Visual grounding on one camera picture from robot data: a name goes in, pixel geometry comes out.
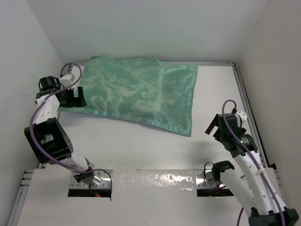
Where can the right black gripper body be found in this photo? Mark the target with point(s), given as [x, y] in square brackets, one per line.
[217, 134]

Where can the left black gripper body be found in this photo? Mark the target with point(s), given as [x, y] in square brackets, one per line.
[68, 99]

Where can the blue green pillowcase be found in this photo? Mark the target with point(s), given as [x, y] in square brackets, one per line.
[146, 91]

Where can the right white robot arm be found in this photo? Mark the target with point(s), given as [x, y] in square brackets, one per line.
[254, 191]

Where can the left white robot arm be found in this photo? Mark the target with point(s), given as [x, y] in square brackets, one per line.
[47, 138]

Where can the white front cover board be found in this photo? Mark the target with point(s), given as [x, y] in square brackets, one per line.
[139, 198]

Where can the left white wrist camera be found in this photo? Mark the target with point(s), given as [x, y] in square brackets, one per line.
[67, 80]

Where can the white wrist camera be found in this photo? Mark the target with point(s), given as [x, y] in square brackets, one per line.
[241, 117]
[67, 80]

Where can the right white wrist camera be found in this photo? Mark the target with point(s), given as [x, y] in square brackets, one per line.
[241, 117]

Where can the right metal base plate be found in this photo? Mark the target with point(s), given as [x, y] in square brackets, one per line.
[205, 180]

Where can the metal base plate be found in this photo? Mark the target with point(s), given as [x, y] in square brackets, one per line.
[205, 180]
[99, 180]

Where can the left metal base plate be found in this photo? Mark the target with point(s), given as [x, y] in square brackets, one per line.
[99, 180]

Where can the aluminium table frame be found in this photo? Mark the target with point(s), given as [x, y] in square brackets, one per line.
[120, 145]

